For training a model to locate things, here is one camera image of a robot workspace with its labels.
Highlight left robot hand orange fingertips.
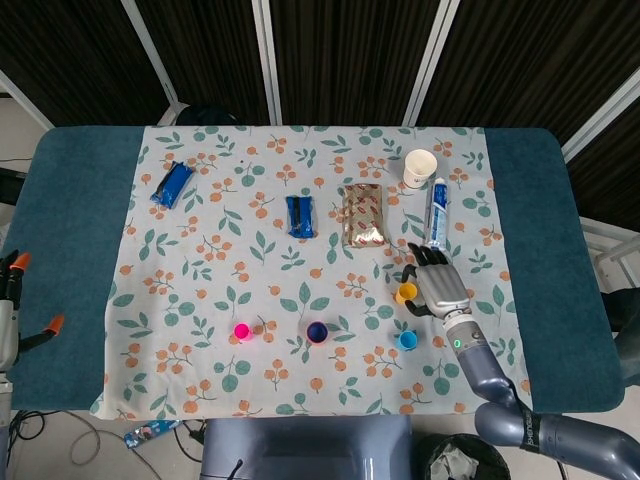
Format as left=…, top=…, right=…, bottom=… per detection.
left=0, top=249, right=65, bottom=372

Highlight dark bag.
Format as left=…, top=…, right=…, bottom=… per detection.
left=174, top=103, right=241, bottom=127

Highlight blue-grey robot torso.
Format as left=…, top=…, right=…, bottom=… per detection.
left=200, top=415, right=415, bottom=480

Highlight black floor cable bundle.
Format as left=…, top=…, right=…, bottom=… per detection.
left=9, top=409, right=47, bottom=480

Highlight black device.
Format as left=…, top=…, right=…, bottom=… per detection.
left=0, top=167, right=27, bottom=206

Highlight grey floor cable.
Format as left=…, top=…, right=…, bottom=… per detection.
left=44, top=410, right=161, bottom=480

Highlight colourful wrapper on floor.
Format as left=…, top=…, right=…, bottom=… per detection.
left=123, top=418, right=182, bottom=450

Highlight dark folding screen white frame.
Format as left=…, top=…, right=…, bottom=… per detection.
left=0, top=0, right=640, bottom=236

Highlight orange plastic cup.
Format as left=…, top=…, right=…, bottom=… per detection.
left=305, top=320, right=330, bottom=346

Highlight floral print tablecloth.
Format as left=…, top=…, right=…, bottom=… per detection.
left=89, top=124, right=532, bottom=420

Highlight black power cable plug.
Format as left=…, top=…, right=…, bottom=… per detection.
left=172, top=418, right=207, bottom=464

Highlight short blue snack packet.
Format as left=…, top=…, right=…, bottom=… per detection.
left=285, top=195, right=318, bottom=239

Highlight black trash bin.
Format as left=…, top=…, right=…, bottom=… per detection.
left=415, top=432, right=512, bottom=480

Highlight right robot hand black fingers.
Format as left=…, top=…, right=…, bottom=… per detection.
left=402, top=242, right=474, bottom=320

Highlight gold foil snack package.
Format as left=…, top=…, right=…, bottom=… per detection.
left=341, top=183, right=389, bottom=249

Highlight long blue snack packet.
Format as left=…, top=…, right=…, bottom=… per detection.
left=150, top=160, right=195, bottom=209

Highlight teal table cover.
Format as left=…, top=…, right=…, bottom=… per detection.
left=0, top=125, right=626, bottom=416

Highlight white metal frame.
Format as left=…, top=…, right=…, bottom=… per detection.
left=579, top=215, right=640, bottom=294

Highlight white paper cup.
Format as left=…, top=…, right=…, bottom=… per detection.
left=403, top=148, right=439, bottom=190

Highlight white blue toothpaste tube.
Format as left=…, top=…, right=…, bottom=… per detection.
left=423, top=177, right=450, bottom=251

